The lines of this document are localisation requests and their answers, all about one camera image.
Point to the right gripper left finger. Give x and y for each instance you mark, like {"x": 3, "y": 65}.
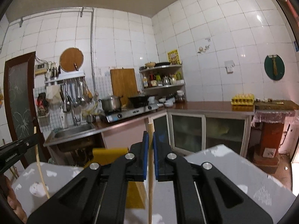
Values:
{"x": 96, "y": 194}

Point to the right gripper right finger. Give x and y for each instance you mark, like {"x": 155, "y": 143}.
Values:
{"x": 202, "y": 193}

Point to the chopstick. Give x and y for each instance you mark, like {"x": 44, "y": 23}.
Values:
{"x": 39, "y": 170}
{"x": 151, "y": 171}

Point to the left hand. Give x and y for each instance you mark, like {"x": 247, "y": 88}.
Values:
{"x": 11, "y": 199}

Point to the dark wooden door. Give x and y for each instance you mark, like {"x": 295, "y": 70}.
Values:
{"x": 19, "y": 101}

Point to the yellow utensil holder basket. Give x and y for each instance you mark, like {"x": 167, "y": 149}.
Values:
{"x": 135, "y": 194}

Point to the steel sink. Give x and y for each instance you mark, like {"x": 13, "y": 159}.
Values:
{"x": 57, "y": 137}

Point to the grey patterned tablecloth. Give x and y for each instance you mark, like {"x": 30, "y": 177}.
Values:
{"x": 268, "y": 192}

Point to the glass door cabinet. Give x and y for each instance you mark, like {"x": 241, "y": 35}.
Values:
{"x": 191, "y": 132}

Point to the faucet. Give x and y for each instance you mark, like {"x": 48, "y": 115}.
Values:
{"x": 68, "y": 107}

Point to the gas stove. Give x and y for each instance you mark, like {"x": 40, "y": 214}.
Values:
{"x": 127, "y": 113}

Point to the hanging utensil rack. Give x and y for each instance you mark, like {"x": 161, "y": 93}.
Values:
{"x": 67, "y": 83}

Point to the steel cooking pot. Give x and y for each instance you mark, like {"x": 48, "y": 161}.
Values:
{"x": 111, "y": 103}

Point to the black wok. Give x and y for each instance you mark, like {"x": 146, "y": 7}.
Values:
{"x": 142, "y": 100}

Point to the yellow egg tray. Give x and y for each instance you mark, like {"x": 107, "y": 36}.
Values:
{"x": 243, "y": 100}

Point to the round wooden board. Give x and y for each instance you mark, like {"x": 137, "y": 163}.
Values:
{"x": 71, "y": 59}

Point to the rectangular wooden cutting board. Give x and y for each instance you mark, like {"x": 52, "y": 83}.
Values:
{"x": 124, "y": 84}

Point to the corner metal shelf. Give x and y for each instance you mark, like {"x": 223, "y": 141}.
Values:
{"x": 162, "y": 80}

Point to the white wall socket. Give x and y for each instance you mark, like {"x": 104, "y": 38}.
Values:
{"x": 229, "y": 65}

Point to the yellow wall poster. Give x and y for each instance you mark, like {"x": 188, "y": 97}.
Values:
{"x": 173, "y": 57}

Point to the green round wall plate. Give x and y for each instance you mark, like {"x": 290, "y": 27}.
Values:
{"x": 274, "y": 67}

